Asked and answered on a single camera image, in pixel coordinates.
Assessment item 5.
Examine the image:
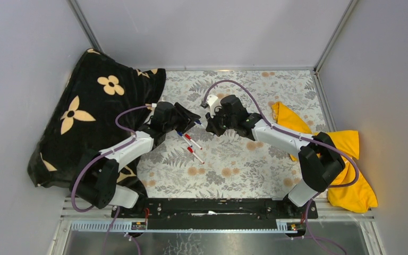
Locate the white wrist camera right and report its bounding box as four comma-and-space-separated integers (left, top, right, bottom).
206, 95, 222, 118

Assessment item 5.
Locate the yellow cloth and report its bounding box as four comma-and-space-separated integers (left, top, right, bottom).
271, 101, 378, 213

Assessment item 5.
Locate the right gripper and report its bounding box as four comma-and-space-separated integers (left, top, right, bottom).
205, 107, 236, 138

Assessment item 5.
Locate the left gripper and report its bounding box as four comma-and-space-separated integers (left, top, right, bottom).
163, 103, 201, 135

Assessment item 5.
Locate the red capped marker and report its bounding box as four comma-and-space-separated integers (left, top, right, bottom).
184, 134, 203, 150
187, 147, 205, 164

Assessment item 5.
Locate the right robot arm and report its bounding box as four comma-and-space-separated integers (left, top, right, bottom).
201, 95, 345, 219

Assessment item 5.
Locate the red capped marker upper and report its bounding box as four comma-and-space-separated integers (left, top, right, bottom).
184, 134, 203, 150

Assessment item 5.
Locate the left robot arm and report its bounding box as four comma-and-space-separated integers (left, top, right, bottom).
70, 101, 201, 218

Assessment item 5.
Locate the blue capped marker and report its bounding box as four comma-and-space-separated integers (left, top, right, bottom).
177, 131, 193, 148
195, 120, 206, 129

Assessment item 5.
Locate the black floral blanket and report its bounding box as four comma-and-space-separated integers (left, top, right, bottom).
27, 48, 166, 188

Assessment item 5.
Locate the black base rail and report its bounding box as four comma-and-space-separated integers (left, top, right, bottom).
118, 198, 318, 231

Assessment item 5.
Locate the red capped marker lower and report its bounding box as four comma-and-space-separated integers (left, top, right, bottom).
187, 147, 205, 164

